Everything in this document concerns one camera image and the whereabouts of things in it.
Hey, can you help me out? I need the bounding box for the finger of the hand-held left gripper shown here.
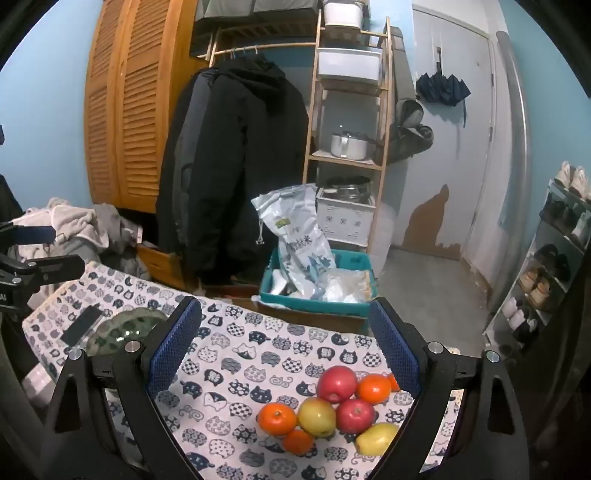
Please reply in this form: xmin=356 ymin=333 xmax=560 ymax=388
xmin=18 ymin=256 xmax=87 ymax=289
xmin=0 ymin=220 xmax=57 ymax=244

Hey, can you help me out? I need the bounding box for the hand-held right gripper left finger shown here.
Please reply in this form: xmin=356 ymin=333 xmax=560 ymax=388
xmin=39 ymin=296 xmax=204 ymax=480

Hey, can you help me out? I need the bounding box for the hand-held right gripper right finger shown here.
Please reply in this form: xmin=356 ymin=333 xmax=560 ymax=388
xmin=367 ymin=296 xmax=532 ymax=480

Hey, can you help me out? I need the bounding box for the white crumpled cloth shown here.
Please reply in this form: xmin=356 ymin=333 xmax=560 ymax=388
xmin=9 ymin=198 xmax=105 ymax=278

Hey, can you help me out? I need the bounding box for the green glass plate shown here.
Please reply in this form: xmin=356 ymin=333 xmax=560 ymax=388
xmin=85 ymin=308 xmax=169 ymax=357

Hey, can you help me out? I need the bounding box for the black phone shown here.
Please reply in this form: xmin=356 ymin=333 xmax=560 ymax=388
xmin=61 ymin=305 xmax=105 ymax=346

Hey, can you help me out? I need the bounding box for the cat print cloth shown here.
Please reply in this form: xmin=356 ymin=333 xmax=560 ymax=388
xmin=21 ymin=261 xmax=467 ymax=480

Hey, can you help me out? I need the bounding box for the grey crumpled garment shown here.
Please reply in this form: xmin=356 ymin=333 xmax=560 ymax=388
xmin=92 ymin=203 xmax=153 ymax=282

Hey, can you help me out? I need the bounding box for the clear plastic bag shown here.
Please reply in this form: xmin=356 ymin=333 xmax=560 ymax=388
xmin=316 ymin=269 xmax=376 ymax=304

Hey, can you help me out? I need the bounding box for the brown cardboard box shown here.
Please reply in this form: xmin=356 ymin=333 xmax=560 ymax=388
xmin=252 ymin=295 xmax=370 ymax=335

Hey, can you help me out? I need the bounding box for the wooden drawer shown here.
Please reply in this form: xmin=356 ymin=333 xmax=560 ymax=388
xmin=136 ymin=242 xmax=199 ymax=291

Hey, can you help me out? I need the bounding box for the teal box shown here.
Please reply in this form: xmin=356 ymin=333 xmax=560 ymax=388
xmin=259 ymin=247 xmax=379 ymax=319

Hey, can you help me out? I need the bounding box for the yellow red apple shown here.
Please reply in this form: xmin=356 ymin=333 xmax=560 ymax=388
xmin=298 ymin=397 xmax=338 ymax=438

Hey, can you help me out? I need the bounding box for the white shoe rack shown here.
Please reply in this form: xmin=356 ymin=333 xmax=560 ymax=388
xmin=482 ymin=178 xmax=591 ymax=356

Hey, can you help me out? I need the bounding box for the white perforated basket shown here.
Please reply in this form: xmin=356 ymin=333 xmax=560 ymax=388
xmin=316 ymin=187 xmax=376 ymax=243

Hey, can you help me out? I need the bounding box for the white rice bag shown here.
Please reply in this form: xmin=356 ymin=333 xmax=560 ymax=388
xmin=250 ymin=184 xmax=338 ymax=296

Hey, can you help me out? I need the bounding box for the wooden louvered wardrobe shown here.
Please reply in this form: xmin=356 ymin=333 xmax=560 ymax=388
xmin=83 ymin=0 xmax=206 ymax=215

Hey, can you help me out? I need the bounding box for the steel steamer pot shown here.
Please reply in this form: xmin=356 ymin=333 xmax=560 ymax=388
xmin=325 ymin=175 xmax=372 ymax=200

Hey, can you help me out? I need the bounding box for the grey jacket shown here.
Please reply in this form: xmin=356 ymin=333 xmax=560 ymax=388
xmin=157 ymin=69 xmax=218 ymax=259

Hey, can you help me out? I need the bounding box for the white door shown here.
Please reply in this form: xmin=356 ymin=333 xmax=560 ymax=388
xmin=411 ymin=7 xmax=497 ymax=264

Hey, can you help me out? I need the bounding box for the black coat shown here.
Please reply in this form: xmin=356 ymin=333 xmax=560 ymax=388
xmin=156 ymin=53 xmax=310 ymax=287

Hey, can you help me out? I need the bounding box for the white pot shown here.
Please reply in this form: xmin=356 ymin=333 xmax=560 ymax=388
xmin=330 ymin=131 xmax=375 ymax=161

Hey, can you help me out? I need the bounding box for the olive green bag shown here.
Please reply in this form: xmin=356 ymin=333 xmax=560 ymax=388
xmin=385 ymin=99 xmax=435 ymax=164

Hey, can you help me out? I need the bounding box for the wooden shelf rack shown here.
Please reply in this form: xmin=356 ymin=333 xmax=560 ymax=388
xmin=302 ymin=16 xmax=393 ymax=259

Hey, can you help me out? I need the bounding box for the navy folded umbrella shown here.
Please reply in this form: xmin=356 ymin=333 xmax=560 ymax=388
xmin=416 ymin=46 xmax=472 ymax=127

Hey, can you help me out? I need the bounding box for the white storage bin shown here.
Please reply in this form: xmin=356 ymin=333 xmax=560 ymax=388
xmin=318 ymin=47 xmax=384 ymax=86
xmin=322 ymin=0 xmax=365 ymax=28

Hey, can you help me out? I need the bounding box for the grey leaning board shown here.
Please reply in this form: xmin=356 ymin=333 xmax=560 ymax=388
xmin=388 ymin=25 xmax=414 ymax=121

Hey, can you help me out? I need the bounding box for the grey fabric storage box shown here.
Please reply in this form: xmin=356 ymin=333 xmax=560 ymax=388
xmin=201 ymin=0 xmax=323 ymax=24

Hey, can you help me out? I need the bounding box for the wooden clothes rail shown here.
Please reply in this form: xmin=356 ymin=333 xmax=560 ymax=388
xmin=208 ymin=41 xmax=320 ymax=63

